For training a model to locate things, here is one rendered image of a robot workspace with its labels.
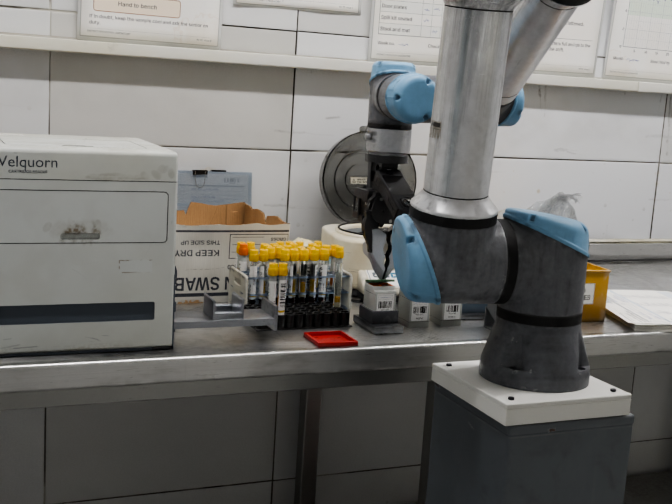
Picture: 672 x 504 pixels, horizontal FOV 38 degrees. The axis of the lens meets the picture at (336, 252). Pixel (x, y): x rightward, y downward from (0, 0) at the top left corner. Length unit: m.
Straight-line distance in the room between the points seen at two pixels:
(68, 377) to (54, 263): 0.16
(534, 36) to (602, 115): 1.21
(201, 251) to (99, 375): 0.43
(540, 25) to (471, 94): 0.19
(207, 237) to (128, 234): 0.36
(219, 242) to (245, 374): 0.37
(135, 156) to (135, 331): 0.26
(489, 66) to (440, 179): 0.15
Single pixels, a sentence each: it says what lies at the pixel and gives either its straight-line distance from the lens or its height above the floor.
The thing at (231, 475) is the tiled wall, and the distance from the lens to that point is 2.32.
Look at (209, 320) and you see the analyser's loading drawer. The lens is 1.52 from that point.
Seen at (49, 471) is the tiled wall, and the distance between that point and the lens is 2.22.
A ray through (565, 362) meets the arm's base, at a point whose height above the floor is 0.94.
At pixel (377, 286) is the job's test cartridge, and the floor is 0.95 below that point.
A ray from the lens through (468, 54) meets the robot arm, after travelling 1.22.
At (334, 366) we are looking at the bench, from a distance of 1.55.
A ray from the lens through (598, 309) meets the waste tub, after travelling 1.90.
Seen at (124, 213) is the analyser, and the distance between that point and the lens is 1.44.
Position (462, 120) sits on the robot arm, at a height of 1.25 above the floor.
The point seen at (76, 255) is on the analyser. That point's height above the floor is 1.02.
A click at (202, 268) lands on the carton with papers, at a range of 1.79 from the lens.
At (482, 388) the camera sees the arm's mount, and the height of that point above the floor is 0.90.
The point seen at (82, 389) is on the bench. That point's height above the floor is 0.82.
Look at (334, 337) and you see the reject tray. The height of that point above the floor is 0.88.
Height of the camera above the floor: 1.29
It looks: 10 degrees down
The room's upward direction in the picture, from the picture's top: 4 degrees clockwise
